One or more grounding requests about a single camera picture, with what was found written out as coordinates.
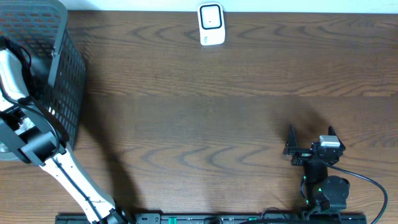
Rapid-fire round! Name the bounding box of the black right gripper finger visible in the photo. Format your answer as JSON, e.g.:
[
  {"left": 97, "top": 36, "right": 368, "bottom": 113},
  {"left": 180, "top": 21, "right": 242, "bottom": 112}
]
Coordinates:
[
  {"left": 328, "top": 126, "right": 345, "bottom": 148},
  {"left": 285, "top": 124, "right": 297, "bottom": 149}
]

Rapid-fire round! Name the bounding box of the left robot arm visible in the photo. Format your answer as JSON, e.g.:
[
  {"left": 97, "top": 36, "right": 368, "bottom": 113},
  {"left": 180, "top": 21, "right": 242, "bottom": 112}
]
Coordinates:
[{"left": 1, "top": 37, "right": 136, "bottom": 223}]

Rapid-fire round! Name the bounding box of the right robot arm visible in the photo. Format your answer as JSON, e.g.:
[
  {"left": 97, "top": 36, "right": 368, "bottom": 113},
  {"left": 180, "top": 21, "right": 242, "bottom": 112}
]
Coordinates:
[{"left": 283, "top": 126, "right": 350, "bottom": 220}]

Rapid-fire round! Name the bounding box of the white barcode scanner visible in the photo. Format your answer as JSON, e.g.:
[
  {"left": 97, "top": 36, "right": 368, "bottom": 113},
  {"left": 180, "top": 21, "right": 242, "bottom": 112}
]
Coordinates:
[{"left": 197, "top": 2, "right": 226, "bottom": 46}]

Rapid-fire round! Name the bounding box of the grey plastic shopping basket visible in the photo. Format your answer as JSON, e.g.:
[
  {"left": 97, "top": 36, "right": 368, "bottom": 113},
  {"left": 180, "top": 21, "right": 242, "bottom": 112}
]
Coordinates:
[{"left": 1, "top": 1, "right": 86, "bottom": 162}]

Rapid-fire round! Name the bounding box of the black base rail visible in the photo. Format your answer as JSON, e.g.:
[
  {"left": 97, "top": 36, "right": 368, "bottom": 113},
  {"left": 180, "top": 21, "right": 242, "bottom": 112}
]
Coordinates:
[{"left": 55, "top": 212, "right": 368, "bottom": 224}]

